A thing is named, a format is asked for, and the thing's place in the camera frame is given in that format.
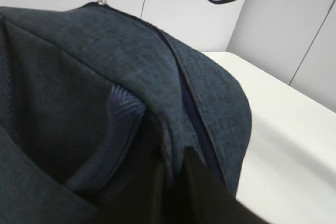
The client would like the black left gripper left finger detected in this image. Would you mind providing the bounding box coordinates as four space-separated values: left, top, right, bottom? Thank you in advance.
94 150 165 223

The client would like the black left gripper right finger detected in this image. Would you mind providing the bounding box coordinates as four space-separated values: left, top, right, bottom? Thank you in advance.
181 147 267 224

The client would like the dark blue lunch bag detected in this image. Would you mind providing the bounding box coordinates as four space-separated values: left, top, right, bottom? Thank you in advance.
1 3 252 223

